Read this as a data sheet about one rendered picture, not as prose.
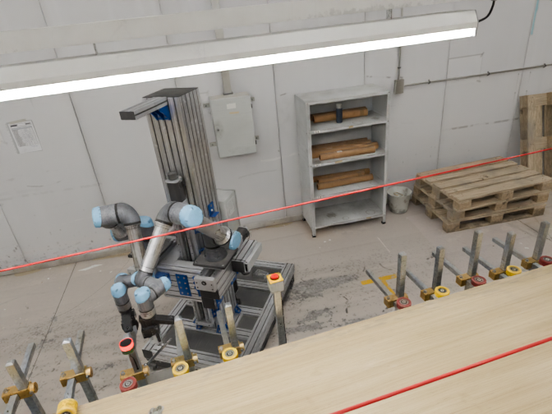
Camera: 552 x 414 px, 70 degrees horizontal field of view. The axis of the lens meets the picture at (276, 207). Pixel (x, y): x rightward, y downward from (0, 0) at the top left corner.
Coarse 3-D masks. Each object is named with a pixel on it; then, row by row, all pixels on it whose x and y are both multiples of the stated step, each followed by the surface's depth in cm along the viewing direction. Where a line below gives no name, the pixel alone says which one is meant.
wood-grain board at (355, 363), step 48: (480, 288) 228; (528, 288) 224; (336, 336) 206; (384, 336) 203; (432, 336) 200; (480, 336) 197; (528, 336) 195; (192, 384) 187; (240, 384) 185; (288, 384) 183; (336, 384) 180; (384, 384) 178; (432, 384) 176; (480, 384) 174; (528, 384) 172
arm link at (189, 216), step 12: (180, 204) 207; (168, 216) 207; (180, 216) 202; (192, 216) 203; (204, 216) 218; (204, 228) 216; (216, 228) 224; (228, 228) 236; (216, 240) 233; (228, 240) 234; (240, 240) 243
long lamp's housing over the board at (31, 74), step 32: (288, 32) 118; (320, 32) 120; (352, 32) 122; (384, 32) 124; (416, 32) 127; (32, 64) 103; (64, 64) 104; (96, 64) 106; (128, 64) 108; (160, 64) 109; (192, 64) 112
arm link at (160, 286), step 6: (150, 282) 201; (156, 282) 200; (162, 282) 200; (168, 282) 202; (150, 288) 196; (156, 288) 197; (162, 288) 199; (168, 288) 203; (156, 294) 196; (162, 294) 200
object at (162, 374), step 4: (168, 368) 210; (152, 372) 208; (156, 372) 209; (160, 372) 210; (164, 372) 211; (168, 372) 211; (148, 376) 209; (152, 376) 209; (156, 376) 210; (160, 376) 211; (164, 376) 212; (168, 376) 213; (172, 376) 214; (148, 380) 210; (152, 380) 211; (156, 380) 211; (160, 380) 212
